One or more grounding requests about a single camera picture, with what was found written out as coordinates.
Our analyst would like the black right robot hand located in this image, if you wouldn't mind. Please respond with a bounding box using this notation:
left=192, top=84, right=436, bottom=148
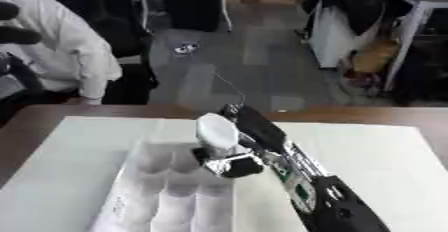
left=190, top=103, right=289, bottom=179

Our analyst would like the white open box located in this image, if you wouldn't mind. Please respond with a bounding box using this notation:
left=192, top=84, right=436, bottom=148
left=85, top=138, right=238, bottom=232

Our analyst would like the small black-white floor object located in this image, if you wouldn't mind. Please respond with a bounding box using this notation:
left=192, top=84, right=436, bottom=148
left=173, top=42, right=202, bottom=56

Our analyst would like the brown bag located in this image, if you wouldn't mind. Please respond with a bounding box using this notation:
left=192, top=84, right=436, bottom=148
left=353, top=38, right=403, bottom=74

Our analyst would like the black hanging bag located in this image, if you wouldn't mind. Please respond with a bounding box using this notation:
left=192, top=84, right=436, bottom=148
left=162, top=0, right=228, bottom=33

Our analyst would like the black jacket on chair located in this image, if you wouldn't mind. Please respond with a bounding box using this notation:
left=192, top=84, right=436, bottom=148
left=301, top=0, right=413, bottom=70

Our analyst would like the white table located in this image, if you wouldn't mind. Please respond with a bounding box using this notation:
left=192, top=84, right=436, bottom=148
left=381, top=0, right=448, bottom=92

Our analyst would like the person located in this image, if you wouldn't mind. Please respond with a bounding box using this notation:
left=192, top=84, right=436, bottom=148
left=0, top=0, right=125, bottom=106

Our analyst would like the thin grey cable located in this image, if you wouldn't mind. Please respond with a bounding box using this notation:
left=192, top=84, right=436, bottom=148
left=210, top=71, right=247, bottom=106

